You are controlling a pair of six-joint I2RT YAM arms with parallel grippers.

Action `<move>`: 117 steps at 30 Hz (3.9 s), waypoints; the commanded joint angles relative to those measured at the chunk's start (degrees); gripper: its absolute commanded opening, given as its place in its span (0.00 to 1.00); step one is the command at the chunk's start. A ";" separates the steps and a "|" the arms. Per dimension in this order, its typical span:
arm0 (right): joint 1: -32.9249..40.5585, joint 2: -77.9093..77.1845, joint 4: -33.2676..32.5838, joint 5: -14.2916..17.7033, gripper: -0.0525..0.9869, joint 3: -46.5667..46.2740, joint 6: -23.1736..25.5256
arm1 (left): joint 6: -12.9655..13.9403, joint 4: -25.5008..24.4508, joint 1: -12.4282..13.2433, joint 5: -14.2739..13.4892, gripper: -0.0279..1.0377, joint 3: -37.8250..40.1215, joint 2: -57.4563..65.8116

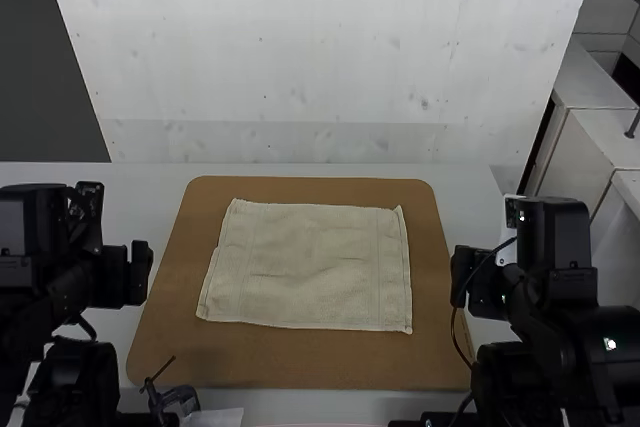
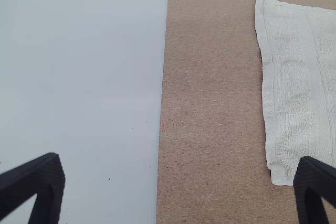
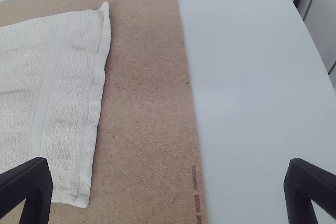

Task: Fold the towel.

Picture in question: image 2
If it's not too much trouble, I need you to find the cork mat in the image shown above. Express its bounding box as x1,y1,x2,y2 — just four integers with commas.
156,0,336,224

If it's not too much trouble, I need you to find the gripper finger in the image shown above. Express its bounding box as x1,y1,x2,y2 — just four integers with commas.
293,156,336,224
0,152,66,224

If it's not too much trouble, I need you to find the pale towel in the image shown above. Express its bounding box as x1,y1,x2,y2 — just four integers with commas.
254,0,336,187

